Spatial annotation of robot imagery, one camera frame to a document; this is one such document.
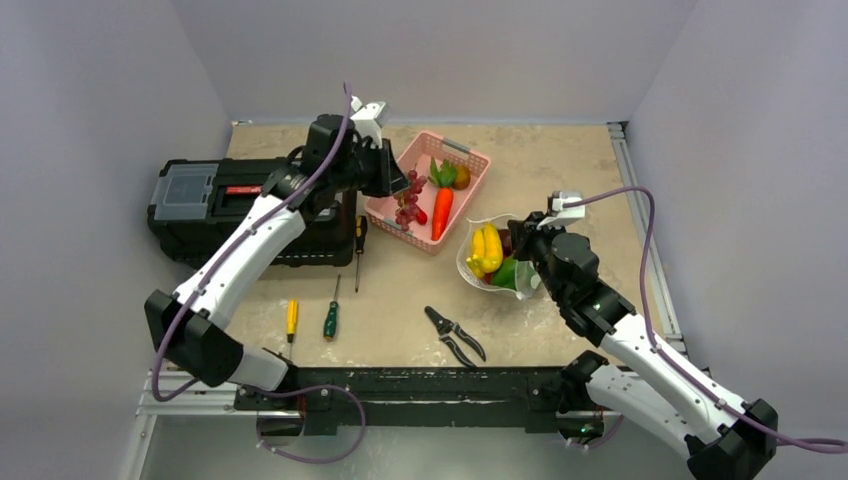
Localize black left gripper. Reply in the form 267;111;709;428
331;137;410;198

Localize purple grape bunch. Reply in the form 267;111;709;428
394;170;427;232

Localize dark red mangosteen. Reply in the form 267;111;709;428
498;228;513;258

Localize pink perforated plastic basket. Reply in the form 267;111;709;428
364;130;492;255

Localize yellow banana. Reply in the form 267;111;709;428
480;223;503;273

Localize green bell pepper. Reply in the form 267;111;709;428
489;256;518;290

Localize clear dotted zip top bag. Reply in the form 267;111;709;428
456;213;541;300

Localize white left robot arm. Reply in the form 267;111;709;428
144;102;409;409

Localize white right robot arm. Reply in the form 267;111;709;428
507;212;778;479

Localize orange carrot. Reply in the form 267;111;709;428
431;187;454;241

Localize brown kiwi fruit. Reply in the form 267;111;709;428
452;165;471;191

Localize black plastic toolbox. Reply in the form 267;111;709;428
146;157;357;269

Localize black yellow handled screwdriver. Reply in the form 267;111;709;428
354;215;368;293

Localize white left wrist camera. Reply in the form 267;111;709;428
350;96;389;149

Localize black handled pliers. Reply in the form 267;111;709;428
424;306;487;368

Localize green handled screwdriver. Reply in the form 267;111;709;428
323;275;341;342

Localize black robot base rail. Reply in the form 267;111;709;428
233;349;627;439

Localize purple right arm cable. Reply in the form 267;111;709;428
563;186;848;455

